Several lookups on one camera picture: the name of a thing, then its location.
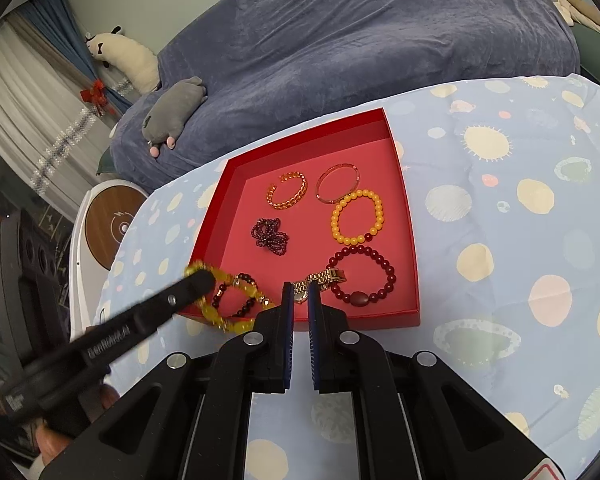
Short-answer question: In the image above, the grey plush toy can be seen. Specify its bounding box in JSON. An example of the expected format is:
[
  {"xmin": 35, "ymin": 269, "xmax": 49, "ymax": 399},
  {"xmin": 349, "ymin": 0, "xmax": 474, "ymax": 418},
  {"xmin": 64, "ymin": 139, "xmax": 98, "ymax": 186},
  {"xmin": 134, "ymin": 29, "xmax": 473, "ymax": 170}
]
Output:
[{"xmin": 141, "ymin": 76, "xmax": 209, "ymax": 158}]

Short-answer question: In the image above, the silver tinsel garland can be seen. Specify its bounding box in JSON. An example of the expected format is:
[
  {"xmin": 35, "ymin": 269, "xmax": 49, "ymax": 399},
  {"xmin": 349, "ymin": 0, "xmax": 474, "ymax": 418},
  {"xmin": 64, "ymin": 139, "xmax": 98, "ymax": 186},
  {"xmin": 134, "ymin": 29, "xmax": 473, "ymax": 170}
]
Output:
[{"xmin": 30, "ymin": 80, "xmax": 131, "ymax": 191}]

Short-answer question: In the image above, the red ribbon bow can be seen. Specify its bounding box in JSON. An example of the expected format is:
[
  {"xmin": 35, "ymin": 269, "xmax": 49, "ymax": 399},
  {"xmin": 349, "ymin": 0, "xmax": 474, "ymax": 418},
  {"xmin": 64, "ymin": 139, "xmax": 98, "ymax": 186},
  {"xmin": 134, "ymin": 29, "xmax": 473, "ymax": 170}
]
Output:
[{"xmin": 80, "ymin": 79, "xmax": 112, "ymax": 118}]

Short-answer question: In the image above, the person's left hand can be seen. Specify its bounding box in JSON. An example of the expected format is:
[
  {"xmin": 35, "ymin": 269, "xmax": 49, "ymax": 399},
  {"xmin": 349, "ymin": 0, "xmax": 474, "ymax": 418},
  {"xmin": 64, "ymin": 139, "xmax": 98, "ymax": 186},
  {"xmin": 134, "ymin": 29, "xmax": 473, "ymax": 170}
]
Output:
[{"xmin": 34, "ymin": 382, "xmax": 121, "ymax": 466}]

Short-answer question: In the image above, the dark wooden bead bracelet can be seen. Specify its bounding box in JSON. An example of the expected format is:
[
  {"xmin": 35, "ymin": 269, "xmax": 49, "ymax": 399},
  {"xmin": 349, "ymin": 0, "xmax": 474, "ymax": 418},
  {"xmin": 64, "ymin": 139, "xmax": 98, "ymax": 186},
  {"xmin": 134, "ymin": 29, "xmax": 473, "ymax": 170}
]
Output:
[{"xmin": 212, "ymin": 272, "xmax": 268, "ymax": 318}]

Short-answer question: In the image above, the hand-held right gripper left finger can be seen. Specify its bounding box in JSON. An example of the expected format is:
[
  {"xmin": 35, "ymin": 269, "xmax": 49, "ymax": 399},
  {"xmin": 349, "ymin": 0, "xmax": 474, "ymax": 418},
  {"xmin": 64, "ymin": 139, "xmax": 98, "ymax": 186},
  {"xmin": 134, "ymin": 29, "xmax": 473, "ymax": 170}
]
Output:
[{"xmin": 40, "ymin": 281, "xmax": 296, "ymax": 480}]

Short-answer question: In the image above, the yellow bead bracelet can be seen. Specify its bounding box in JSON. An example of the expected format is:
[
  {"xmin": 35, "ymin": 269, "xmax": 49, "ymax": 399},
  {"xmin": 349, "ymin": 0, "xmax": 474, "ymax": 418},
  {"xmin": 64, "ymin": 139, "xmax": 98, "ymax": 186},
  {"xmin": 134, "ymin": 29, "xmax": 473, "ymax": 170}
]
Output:
[{"xmin": 185, "ymin": 260, "xmax": 276, "ymax": 335}]

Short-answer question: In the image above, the gold chain cuff bracelet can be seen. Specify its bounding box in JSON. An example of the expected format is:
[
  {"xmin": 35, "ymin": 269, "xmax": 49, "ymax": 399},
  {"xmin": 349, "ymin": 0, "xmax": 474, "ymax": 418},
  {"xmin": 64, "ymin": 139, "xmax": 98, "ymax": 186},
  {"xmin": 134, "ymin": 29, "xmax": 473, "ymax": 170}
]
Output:
[{"xmin": 266, "ymin": 172, "xmax": 308, "ymax": 209}]

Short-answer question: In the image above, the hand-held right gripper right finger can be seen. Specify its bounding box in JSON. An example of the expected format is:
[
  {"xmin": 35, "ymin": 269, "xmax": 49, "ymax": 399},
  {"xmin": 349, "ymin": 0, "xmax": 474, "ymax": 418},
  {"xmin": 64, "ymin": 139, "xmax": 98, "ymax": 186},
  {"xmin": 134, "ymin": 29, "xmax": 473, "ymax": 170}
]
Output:
[{"xmin": 307, "ymin": 285, "xmax": 566, "ymax": 480}]

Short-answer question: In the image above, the orange bead bracelet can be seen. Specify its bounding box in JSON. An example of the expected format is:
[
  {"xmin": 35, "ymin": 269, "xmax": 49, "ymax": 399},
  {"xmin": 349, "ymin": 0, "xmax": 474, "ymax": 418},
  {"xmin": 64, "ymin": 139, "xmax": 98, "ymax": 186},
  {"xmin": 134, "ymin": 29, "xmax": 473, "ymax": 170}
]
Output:
[{"xmin": 329, "ymin": 188, "xmax": 384, "ymax": 246}]

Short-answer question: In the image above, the gold wristwatch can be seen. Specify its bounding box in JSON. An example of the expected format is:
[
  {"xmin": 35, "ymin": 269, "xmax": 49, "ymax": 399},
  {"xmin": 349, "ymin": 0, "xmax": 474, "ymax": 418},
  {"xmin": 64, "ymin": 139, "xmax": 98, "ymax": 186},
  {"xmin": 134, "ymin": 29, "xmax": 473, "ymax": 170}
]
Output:
[{"xmin": 292, "ymin": 268, "xmax": 348, "ymax": 306}]

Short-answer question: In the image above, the beige plush toy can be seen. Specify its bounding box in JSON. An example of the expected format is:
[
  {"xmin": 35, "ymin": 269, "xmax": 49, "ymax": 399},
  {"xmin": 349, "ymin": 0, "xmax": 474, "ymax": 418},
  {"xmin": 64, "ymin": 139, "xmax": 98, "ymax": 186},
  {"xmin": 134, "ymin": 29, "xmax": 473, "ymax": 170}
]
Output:
[{"xmin": 552, "ymin": 0, "xmax": 600, "ymax": 31}]

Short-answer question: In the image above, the dark green sofa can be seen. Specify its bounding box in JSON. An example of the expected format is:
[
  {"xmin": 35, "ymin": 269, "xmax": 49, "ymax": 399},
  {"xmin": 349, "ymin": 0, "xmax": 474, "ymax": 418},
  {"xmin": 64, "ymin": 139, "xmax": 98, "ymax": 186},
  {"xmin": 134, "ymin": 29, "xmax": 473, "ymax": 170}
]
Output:
[{"xmin": 572, "ymin": 25, "xmax": 600, "ymax": 91}]

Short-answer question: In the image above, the garnet multi-strand bracelet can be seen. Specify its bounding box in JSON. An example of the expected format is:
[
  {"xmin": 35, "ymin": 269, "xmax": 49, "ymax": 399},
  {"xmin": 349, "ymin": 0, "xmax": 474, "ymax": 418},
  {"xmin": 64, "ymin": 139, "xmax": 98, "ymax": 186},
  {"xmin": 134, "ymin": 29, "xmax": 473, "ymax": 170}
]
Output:
[{"xmin": 250, "ymin": 216, "xmax": 292, "ymax": 252}]

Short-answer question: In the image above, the red cardboard box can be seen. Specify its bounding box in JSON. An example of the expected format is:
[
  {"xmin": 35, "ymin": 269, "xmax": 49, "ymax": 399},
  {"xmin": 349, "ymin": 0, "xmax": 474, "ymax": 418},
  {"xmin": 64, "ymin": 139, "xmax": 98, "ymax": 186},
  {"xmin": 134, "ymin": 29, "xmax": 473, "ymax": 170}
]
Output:
[{"xmin": 176, "ymin": 107, "xmax": 422, "ymax": 331}]

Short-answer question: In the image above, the blue sofa throw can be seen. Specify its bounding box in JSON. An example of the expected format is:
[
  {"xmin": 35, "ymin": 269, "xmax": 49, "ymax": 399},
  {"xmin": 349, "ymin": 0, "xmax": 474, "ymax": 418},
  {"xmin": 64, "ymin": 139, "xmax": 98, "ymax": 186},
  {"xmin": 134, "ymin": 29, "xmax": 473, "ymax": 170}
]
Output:
[{"xmin": 109, "ymin": 0, "xmax": 581, "ymax": 193}]

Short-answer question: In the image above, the thin pink gold bangle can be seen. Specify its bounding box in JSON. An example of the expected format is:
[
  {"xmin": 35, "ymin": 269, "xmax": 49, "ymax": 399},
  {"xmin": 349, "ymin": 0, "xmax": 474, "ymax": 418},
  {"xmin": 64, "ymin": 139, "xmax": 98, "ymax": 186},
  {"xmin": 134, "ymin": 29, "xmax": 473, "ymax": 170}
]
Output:
[{"xmin": 316, "ymin": 162, "xmax": 362, "ymax": 204}]

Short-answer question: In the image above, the white device with wooden disc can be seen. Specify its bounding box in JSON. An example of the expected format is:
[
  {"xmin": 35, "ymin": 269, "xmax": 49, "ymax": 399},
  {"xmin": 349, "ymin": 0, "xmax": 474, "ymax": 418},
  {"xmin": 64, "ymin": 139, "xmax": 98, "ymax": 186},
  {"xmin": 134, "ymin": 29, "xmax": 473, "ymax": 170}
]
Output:
[{"xmin": 70, "ymin": 182, "xmax": 148, "ymax": 321}]

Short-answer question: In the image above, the dark red bead bracelet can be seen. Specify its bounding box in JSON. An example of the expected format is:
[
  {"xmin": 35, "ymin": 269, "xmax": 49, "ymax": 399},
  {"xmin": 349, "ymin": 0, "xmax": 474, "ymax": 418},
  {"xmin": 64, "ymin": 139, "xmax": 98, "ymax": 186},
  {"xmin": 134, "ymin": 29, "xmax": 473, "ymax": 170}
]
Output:
[{"xmin": 327, "ymin": 245, "xmax": 397, "ymax": 307}]

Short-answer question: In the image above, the white long plush toy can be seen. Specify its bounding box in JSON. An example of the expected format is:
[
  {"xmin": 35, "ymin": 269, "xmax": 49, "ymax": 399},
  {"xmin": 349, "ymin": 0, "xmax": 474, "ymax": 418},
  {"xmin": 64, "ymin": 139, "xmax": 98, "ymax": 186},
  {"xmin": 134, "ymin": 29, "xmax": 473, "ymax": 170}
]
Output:
[{"xmin": 84, "ymin": 25, "xmax": 160, "ymax": 95}]

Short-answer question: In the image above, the black furniture piece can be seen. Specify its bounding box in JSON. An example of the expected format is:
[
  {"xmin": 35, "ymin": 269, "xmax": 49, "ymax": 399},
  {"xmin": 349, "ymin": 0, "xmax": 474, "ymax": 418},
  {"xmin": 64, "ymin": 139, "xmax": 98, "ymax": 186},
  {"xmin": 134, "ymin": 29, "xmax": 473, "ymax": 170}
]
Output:
[{"xmin": 0, "ymin": 210, "xmax": 81, "ymax": 411}]

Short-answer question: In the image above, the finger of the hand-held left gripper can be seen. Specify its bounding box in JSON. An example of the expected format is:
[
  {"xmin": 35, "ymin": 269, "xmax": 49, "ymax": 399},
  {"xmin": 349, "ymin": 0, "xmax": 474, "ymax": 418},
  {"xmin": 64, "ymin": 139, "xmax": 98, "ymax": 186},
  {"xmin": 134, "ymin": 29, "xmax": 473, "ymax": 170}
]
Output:
[{"xmin": 125, "ymin": 269, "xmax": 216, "ymax": 341}]

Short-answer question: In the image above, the planet print blue cloth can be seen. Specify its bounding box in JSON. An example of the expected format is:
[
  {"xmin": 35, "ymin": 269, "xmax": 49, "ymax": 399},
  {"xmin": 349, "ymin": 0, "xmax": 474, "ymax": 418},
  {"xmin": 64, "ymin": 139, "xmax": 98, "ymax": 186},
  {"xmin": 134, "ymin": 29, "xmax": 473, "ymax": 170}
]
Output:
[{"xmin": 87, "ymin": 75, "xmax": 600, "ymax": 480}]

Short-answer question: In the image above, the white sheer curtain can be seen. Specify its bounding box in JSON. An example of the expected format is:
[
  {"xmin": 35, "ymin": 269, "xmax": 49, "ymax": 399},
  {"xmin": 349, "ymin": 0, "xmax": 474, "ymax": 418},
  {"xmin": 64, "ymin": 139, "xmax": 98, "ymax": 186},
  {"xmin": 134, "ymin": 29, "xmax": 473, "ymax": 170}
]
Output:
[{"xmin": 0, "ymin": 10, "xmax": 116, "ymax": 221}]

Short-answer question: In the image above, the blue curtain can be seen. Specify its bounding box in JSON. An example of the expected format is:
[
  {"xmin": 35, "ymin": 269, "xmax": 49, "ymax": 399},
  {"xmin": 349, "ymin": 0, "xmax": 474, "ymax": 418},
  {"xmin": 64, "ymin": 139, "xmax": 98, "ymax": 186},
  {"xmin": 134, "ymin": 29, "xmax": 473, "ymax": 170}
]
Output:
[{"xmin": 17, "ymin": 0, "xmax": 136, "ymax": 116}]

